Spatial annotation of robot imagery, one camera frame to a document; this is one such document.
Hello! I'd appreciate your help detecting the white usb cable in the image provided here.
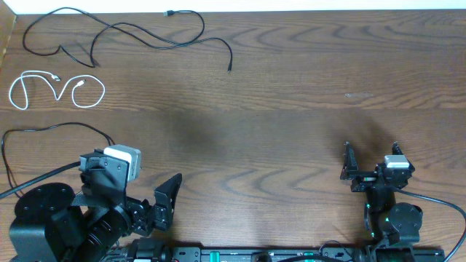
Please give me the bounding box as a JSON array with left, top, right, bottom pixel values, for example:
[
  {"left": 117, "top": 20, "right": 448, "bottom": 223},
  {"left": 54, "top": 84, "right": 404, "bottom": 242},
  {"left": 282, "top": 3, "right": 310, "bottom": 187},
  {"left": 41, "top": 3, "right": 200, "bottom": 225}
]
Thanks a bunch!
[{"left": 8, "top": 70, "right": 106, "bottom": 111}]

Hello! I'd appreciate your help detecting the black usb cable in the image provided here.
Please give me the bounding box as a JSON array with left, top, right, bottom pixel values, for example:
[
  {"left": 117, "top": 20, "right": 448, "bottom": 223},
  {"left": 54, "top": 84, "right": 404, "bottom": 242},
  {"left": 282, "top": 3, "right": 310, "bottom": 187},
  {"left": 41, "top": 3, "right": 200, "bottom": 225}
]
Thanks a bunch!
[{"left": 22, "top": 6, "right": 234, "bottom": 74}]

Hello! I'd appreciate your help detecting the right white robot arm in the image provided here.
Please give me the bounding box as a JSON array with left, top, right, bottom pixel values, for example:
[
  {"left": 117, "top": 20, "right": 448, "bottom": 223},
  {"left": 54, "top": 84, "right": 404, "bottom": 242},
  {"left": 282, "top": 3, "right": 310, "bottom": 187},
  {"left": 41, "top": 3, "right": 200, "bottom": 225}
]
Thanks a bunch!
[{"left": 340, "top": 142, "right": 423, "bottom": 261}]

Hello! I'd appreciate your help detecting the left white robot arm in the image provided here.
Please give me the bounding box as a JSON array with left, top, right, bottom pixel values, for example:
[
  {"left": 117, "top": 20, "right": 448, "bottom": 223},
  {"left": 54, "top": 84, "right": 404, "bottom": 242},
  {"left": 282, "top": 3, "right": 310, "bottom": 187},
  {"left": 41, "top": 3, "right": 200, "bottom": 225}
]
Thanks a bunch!
[{"left": 9, "top": 174, "right": 182, "bottom": 261}]

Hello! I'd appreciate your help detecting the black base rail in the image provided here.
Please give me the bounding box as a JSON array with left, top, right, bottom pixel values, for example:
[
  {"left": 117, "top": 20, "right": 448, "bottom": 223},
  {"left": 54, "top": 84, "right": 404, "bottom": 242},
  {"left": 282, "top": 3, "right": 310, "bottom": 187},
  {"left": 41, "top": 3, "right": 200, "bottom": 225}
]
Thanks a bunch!
[{"left": 102, "top": 247, "right": 445, "bottom": 262}]

